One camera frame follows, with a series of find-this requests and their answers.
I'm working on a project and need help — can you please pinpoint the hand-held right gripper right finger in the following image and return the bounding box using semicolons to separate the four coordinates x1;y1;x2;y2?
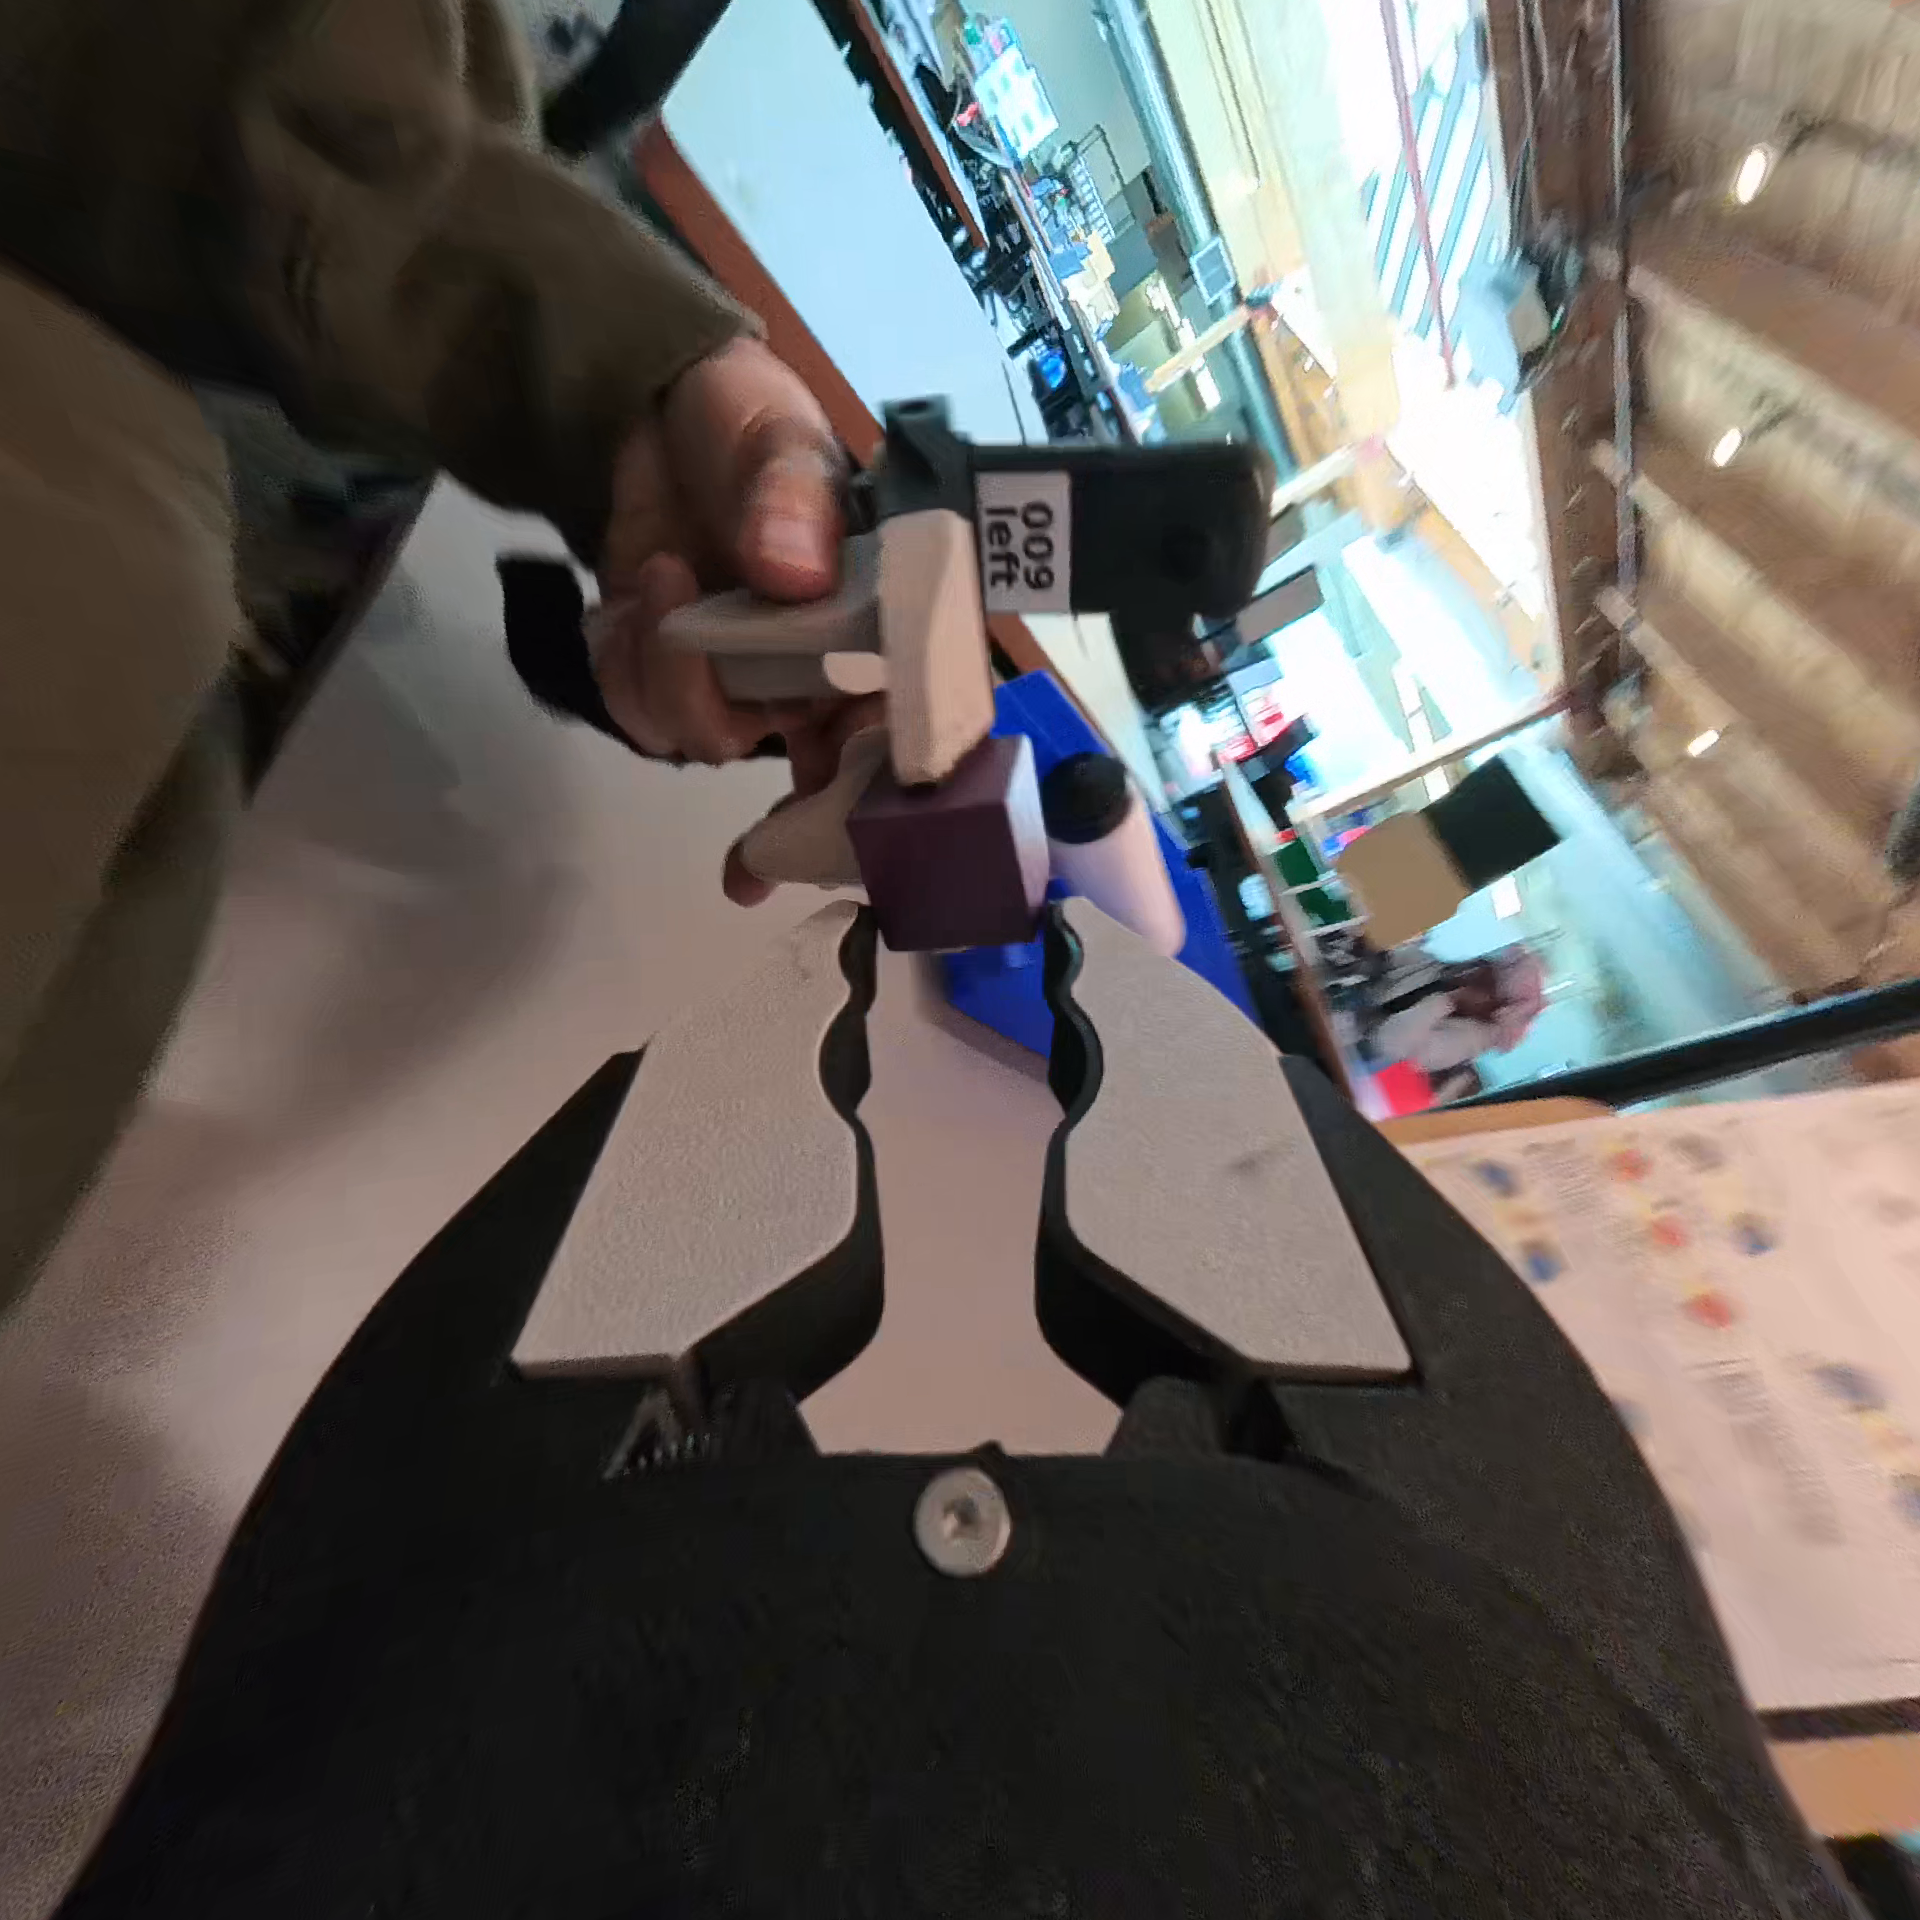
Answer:
1035;898;1415;1386

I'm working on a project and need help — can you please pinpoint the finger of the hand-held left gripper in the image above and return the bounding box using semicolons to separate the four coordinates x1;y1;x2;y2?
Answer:
884;507;996;791
738;748;872;890

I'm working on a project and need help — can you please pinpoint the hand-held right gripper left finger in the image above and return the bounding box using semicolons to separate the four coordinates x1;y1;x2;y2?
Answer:
511;898;891;1387

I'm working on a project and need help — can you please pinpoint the purple cube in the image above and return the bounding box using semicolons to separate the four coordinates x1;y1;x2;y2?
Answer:
845;731;1052;955

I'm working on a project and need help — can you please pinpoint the person's left forearm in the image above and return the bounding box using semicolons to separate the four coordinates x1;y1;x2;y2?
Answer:
0;0;770;560

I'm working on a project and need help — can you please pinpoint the person's left hand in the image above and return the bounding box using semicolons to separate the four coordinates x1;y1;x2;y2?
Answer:
581;335;891;908

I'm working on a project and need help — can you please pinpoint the blue plastic bin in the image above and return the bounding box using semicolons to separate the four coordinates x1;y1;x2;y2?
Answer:
944;670;1267;1061

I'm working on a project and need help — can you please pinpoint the white bottle black cap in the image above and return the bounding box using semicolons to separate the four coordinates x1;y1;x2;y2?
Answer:
1047;749;1191;960

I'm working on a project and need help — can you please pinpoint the printed colour paper sheet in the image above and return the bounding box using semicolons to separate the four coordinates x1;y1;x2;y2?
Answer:
1407;1080;1920;1714

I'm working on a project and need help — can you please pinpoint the black metal bar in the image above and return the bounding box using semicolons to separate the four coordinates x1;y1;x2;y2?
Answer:
1586;973;1920;1115

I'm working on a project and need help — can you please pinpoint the person's olive hoodie torso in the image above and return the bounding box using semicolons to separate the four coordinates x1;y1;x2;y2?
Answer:
0;265;440;1309

